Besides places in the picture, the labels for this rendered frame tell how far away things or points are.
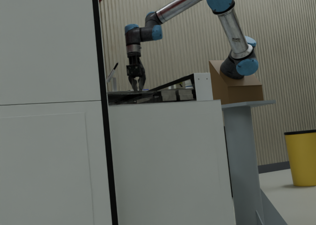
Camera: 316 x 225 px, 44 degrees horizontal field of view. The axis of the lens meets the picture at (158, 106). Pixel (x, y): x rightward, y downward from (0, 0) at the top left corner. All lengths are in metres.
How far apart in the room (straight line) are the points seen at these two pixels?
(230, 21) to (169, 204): 0.93
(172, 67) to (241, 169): 3.46
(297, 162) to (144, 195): 3.12
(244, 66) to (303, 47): 5.09
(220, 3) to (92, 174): 1.01
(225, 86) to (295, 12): 5.09
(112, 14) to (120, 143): 3.91
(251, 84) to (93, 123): 1.20
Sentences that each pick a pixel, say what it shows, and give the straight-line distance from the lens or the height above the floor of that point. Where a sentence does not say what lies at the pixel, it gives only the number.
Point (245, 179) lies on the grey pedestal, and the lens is 2.30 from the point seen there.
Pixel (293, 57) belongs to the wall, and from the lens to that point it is 6.97.
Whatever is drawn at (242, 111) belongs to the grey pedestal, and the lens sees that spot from 2.29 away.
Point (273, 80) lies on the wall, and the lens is 6.58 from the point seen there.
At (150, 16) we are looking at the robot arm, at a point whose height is 1.31.
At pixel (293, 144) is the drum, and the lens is 4.60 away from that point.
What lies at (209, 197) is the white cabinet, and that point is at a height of 0.38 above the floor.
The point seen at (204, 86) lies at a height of 0.89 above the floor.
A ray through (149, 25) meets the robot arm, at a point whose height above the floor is 1.25.
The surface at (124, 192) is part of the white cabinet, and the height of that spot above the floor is 0.46.
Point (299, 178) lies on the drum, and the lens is 4.64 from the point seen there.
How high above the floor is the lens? 0.66
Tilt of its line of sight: 5 degrees up
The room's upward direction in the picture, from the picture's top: 6 degrees counter-clockwise
